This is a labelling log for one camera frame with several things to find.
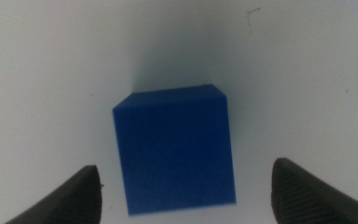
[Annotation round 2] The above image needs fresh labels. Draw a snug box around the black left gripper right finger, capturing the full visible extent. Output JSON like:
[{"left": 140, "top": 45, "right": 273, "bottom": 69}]
[{"left": 270, "top": 157, "right": 358, "bottom": 224}]

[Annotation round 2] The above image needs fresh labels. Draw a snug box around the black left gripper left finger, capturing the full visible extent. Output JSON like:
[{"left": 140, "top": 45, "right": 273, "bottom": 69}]
[{"left": 4, "top": 164, "right": 103, "bottom": 224}]

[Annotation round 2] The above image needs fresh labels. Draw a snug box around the blue cube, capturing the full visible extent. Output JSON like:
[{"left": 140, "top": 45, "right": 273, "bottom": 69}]
[{"left": 112, "top": 83, "right": 237, "bottom": 217}]

